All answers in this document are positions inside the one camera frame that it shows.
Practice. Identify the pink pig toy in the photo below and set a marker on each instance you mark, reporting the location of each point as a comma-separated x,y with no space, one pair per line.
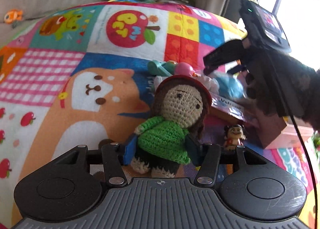
184,69

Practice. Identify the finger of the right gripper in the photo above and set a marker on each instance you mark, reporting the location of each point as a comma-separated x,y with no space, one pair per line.
236,69
228,52

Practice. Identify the crochet doll green sweater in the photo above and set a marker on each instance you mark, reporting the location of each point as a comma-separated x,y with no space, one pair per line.
180,106

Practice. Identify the pink cardboard box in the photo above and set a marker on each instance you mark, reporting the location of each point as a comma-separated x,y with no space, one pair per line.
273,132

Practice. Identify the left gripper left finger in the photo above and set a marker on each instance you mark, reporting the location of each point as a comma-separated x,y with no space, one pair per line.
114,156

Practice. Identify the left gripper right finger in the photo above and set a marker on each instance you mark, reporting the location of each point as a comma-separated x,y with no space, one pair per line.
206,157

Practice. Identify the colourful cartoon play mat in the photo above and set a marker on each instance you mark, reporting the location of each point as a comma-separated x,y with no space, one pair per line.
79,76

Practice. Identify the orange clownfish plush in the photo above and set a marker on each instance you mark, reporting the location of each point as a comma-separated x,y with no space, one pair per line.
12,16

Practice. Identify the volcano labelled packet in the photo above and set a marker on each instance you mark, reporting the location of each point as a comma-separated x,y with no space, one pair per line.
227,109

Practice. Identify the black haired figurine keychain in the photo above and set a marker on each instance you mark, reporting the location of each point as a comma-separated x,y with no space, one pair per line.
234,136

